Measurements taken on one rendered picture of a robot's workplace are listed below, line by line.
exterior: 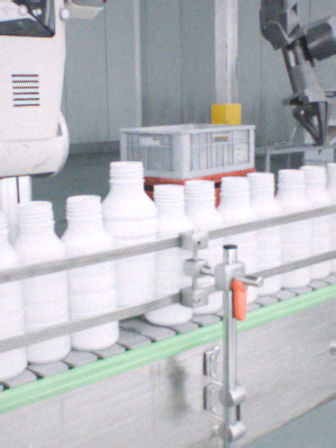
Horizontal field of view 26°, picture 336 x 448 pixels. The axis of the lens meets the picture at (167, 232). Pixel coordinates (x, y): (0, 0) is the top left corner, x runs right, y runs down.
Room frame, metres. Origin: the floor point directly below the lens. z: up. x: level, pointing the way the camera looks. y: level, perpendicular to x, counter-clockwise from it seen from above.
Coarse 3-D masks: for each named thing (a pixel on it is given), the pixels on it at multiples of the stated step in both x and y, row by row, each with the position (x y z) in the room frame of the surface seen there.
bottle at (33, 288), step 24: (24, 216) 0.71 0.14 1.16; (48, 216) 0.72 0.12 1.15; (24, 240) 0.71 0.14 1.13; (48, 240) 0.71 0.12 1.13; (24, 264) 0.70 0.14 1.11; (24, 288) 0.70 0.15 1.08; (48, 288) 0.70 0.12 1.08; (24, 312) 0.70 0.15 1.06; (48, 312) 0.70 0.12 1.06; (48, 360) 0.70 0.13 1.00
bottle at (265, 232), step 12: (252, 180) 0.96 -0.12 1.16; (264, 180) 0.95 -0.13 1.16; (252, 192) 0.96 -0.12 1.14; (264, 192) 0.95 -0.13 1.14; (252, 204) 0.95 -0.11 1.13; (264, 204) 0.95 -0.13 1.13; (276, 204) 0.96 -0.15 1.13; (264, 216) 0.94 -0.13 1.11; (264, 228) 0.94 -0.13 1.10; (276, 228) 0.95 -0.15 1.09; (264, 240) 0.94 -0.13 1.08; (276, 240) 0.95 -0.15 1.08; (264, 252) 0.94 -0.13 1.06; (276, 252) 0.95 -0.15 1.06; (264, 264) 0.94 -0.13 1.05; (276, 264) 0.95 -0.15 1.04; (276, 276) 0.95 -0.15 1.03; (264, 288) 0.94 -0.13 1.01; (276, 288) 0.95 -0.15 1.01
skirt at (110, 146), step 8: (72, 144) 15.29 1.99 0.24; (80, 144) 15.42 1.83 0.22; (88, 144) 15.56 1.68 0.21; (96, 144) 15.70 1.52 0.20; (104, 144) 15.85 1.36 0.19; (112, 144) 16.01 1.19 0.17; (72, 152) 15.27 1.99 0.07; (80, 152) 15.41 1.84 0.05; (88, 152) 15.55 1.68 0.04; (96, 152) 15.70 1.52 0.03; (104, 152) 15.84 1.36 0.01
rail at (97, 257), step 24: (288, 216) 0.95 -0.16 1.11; (312, 216) 0.98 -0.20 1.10; (168, 240) 0.80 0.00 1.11; (48, 264) 0.69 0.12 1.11; (72, 264) 0.71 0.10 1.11; (96, 264) 0.73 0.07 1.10; (288, 264) 0.95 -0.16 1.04; (312, 264) 0.99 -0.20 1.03; (120, 312) 0.75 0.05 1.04; (144, 312) 0.77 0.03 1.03; (24, 336) 0.67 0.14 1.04; (48, 336) 0.69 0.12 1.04
